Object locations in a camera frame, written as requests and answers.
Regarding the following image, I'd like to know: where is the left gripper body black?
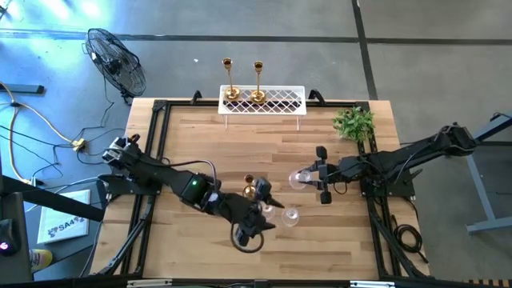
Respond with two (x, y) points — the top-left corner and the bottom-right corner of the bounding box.
(215, 194), (263, 233)

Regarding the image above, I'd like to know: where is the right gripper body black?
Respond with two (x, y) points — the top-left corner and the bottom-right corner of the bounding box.
(326, 155), (363, 190)

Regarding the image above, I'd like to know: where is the tall gold candlestick holder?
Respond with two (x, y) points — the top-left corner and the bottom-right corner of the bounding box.
(250, 60), (268, 105)
(242, 174), (259, 201)
(222, 57), (242, 102)

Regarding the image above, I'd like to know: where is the clear ribbed glass candle holder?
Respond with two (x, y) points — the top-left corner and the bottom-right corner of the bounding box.
(288, 169), (314, 191)
(258, 199), (277, 222)
(280, 206), (300, 228)

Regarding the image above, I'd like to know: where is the green potted plant white pot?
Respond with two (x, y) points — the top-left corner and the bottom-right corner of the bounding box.
(331, 106), (376, 144)

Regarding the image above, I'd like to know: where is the white lattice shelf rack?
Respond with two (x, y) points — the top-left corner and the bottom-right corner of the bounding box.
(217, 84), (308, 132)

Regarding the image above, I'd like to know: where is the grey metal stand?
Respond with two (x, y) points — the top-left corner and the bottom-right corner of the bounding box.
(466, 111), (512, 235)

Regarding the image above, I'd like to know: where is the white printed box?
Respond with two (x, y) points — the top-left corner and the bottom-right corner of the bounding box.
(37, 189), (92, 245)

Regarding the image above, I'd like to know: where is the black floor fan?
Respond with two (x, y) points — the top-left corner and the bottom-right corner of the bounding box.
(82, 27), (147, 106)

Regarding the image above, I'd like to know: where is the black side stand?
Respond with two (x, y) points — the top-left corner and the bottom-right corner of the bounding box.
(0, 174), (106, 223)

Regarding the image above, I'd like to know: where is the yellow object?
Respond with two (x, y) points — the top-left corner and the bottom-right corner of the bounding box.
(29, 248), (54, 272)

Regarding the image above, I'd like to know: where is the black device with pink light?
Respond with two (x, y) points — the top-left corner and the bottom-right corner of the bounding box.
(0, 218), (22, 257)

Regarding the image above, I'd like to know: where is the black floor bar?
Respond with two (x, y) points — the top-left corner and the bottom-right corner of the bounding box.
(0, 83), (46, 95)

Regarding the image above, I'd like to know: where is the black looped gripper cable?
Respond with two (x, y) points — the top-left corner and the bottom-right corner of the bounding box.
(230, 222), (266, 254)

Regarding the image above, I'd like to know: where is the black coiled cable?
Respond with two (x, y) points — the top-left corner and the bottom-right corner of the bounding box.
(390, 214), (430, 265)

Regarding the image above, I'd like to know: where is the silver metal bracket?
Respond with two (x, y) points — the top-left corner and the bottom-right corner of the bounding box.
(350, 280), (396, 288)
(126, 279), (173, 288)

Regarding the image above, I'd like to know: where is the black aluminium table frame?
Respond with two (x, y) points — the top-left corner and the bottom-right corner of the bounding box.
(95, 99), (431, 281)

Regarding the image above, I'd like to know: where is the black floor cable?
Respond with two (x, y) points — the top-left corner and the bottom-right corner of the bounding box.
(75, 78), (127, 165)

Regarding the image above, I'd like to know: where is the yellow extension cord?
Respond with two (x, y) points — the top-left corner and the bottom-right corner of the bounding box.
(0, 82), (88, 185)

